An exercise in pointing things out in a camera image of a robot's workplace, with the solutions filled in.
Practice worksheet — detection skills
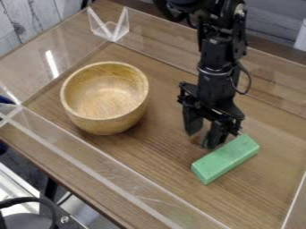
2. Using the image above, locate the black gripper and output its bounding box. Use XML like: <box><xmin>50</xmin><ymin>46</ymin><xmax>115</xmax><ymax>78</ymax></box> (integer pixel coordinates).
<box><xmin>177</xmin><ymin>67</ymin><xmax>244</xmax><ymax>149</ymax></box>

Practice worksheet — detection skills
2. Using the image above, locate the green rectangular block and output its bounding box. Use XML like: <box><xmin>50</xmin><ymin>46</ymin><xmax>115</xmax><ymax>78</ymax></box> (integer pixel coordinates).
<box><xmin>191</xmin><ymin>134</ymin><xmax>260</xmax><ymax>185</ymax></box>

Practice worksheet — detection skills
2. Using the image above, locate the brown wooden bowl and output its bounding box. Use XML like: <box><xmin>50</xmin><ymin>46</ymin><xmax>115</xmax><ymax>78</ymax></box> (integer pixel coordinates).
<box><xmin>60</xmin><ymin>61</ymin><xmax>149</xmax><ymax>135</ymax></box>

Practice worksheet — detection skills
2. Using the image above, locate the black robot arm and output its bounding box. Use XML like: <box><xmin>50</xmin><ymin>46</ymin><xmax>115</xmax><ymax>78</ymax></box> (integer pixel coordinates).
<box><xmin>152</xmin><ymin>0</ymin><xmax>247</xmax><ymax>149</ymax></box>

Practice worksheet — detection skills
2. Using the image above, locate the white object at right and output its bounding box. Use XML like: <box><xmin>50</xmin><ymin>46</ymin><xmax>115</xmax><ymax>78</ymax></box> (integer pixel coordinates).
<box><xmin>294</xmin><ymin>19</ymin><xmax>306</xmax><ymax>51</ymax></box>

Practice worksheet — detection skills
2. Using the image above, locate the black table leg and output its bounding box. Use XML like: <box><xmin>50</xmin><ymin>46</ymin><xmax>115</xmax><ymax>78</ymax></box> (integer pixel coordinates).
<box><xmin>44</xmin><ymin>178</ymin><xmax>58</xmax><ymax>201</ymax></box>

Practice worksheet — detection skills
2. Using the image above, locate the clear acrylic tray wall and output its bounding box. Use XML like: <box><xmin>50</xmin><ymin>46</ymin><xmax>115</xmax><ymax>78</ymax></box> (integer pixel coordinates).
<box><xmin>0</xmin><ymin>1</ymin><xmax>306</xmax><ymax>229</ymax></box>

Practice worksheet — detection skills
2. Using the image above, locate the black metal bracket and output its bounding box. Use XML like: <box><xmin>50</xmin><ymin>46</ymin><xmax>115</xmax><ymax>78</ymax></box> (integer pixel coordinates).
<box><xmin>38</xmin><ymin>205</ymin><xmax>88</xmax><ymax>229</ymax></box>

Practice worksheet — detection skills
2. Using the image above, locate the black cable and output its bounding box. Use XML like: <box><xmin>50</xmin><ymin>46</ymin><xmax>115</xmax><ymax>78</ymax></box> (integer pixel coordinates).
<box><xmin>0</xmin><ymin>196</ymin><xmax>60</xmax><ymax>229</ymax></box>

